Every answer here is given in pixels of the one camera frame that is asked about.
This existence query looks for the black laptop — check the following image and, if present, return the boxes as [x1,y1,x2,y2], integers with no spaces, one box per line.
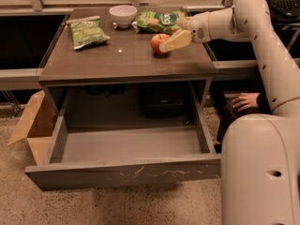
[262,0,300,21]

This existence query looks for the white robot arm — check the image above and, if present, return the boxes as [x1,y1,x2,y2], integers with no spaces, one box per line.
[159,0,300,225]

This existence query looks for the person's hand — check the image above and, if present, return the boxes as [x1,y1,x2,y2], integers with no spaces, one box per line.
[232,93,259,112]

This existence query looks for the red apple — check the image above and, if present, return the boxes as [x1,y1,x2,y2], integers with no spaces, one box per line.
[150,34,169,55]

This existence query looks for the cardboard box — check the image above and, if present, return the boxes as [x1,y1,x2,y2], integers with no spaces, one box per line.
[8,91,56,165]

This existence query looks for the white ceramic bowl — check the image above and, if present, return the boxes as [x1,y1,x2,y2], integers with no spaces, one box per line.
[109,5,138,28]

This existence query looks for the green chip bag left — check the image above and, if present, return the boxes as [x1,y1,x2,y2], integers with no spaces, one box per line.
[67,16,110,51]

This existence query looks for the grey cabinet with glass top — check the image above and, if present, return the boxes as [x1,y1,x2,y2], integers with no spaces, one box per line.
[38,7,218,109]

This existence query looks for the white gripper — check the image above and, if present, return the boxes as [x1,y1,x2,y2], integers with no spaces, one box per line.
[158,12,211,53]

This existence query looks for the seated person in dark clothes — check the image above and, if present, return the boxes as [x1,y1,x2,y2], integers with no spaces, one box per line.
[213,92,271,143]

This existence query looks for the green snack bag right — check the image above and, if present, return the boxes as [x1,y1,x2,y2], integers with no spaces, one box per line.
[137,8,187,35]

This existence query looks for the open grey drawer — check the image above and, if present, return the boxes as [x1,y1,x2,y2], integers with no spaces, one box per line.
[25,87,220,190]

